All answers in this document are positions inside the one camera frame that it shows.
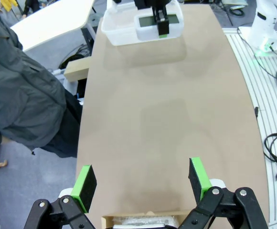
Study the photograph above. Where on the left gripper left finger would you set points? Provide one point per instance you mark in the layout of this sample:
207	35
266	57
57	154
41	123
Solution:
86	190

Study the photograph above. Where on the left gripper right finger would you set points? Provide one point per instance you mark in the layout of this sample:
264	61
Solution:
198	181

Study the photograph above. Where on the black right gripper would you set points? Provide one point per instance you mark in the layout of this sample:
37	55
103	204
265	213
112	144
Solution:
152	3

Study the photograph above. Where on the white digital clock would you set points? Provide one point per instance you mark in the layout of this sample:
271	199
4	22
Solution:
145	32

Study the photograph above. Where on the bubble clock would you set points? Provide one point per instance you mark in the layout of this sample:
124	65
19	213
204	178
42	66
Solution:
141	219

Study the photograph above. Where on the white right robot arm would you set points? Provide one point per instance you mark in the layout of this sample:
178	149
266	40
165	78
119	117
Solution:
265	23

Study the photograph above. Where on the open cardboard box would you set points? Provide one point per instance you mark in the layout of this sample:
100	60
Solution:
107	221

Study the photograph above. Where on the clear plastic container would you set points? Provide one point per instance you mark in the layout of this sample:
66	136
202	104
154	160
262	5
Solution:
114	33

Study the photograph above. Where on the small black clip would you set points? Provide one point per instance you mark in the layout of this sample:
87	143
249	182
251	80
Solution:
256	112

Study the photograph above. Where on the plain cardboard box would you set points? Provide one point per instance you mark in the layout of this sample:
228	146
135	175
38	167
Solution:
77	69

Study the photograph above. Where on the white ribbed platform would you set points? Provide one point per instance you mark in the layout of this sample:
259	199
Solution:
272	114

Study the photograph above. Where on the white table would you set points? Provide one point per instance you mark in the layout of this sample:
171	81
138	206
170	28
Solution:
52	21

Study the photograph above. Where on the person in dark grey jacket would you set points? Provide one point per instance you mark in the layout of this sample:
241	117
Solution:
21	95

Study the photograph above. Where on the yellow garment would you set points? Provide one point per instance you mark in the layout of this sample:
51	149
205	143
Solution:
8	4

